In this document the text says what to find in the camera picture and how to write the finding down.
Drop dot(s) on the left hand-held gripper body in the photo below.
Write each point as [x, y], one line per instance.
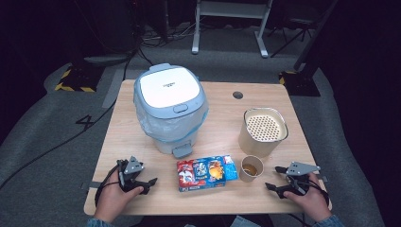
[132, 165]

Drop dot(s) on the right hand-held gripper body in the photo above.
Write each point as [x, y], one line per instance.
[301, 168]

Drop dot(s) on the brown paper cup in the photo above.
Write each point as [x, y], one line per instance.
[245, 176]

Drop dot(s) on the beige container with perforated strainer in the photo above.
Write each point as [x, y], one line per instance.
[252, 145]

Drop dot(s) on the blue and white pedal bin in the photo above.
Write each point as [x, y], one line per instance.
[170, 86]

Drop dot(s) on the person's left hand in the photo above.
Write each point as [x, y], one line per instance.
[113, 201]

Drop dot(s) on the person's right hand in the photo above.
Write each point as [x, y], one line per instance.
[315, 203]

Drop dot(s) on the grey tape piece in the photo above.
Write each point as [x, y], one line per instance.
[94, 184]
[323, 178]

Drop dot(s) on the person's legs in jeans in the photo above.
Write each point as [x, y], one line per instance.
[242, 222]

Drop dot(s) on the translucent plastic bin liner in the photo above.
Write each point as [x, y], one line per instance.
[164, 127]

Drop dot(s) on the grey floor tape strip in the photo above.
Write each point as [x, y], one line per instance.
[113, 88]

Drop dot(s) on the black stand with hazard stripes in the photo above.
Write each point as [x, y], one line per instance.
[301, 83]
[78, 80]

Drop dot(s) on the black tripod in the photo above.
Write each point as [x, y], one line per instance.
[296, 26]

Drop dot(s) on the white desk frame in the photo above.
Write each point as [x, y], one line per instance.
[231, 9]

